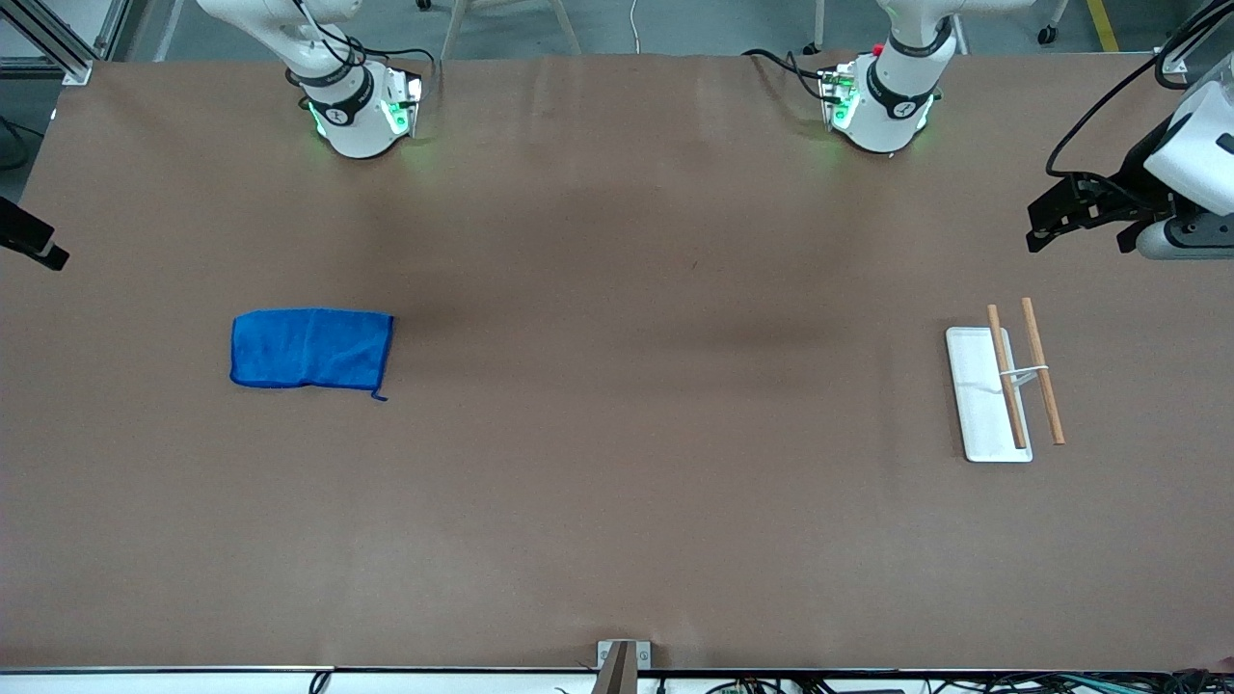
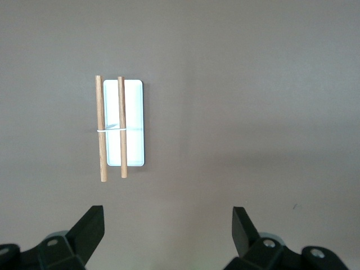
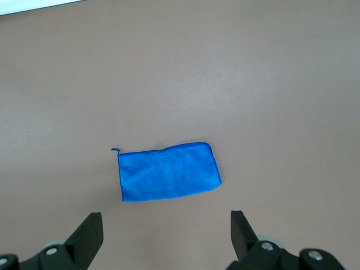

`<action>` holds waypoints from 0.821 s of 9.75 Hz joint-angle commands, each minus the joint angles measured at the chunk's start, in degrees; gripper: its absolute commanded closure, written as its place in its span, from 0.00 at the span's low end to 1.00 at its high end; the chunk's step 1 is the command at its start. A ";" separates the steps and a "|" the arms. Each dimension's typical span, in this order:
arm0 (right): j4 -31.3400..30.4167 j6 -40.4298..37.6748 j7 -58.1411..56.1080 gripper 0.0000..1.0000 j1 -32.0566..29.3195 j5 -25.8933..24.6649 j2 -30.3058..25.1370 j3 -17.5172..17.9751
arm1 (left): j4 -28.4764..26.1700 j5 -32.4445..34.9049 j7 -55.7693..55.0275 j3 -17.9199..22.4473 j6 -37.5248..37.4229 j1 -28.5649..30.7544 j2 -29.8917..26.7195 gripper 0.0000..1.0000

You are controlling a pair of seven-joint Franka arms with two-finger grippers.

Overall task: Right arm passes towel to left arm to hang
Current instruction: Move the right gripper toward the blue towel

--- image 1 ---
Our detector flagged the black left arm base cable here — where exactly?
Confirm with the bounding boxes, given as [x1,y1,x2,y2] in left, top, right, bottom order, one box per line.
[742,48,836,103]

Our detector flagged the metal table edge bracket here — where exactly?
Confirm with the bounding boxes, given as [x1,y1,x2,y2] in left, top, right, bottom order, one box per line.
[596,639,653,694]

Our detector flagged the beige stool legs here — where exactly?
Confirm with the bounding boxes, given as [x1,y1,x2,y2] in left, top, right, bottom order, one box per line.
[439,0,584,62]

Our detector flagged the blue microfibre towel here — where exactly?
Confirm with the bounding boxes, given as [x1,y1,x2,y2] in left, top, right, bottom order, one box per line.
[229,307,395,403]

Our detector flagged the black arm base cable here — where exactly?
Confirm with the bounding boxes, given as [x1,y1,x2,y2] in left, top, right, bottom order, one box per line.
[742,48,836,103]
[352,42,443,97]

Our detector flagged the black right arm base cable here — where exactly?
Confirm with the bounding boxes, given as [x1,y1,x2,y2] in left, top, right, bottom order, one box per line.
[352,42,443,97]

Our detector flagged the black left arm wrist cable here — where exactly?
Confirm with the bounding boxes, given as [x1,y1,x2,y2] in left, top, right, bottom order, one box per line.
[1045,0,1234,208]

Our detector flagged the white towel rack wooden bars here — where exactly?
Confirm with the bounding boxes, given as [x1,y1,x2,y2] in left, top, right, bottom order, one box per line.
[945,297,1067,465]

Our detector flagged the black floor cable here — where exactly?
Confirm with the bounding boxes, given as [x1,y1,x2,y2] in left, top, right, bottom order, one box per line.
[0,114,32,174]

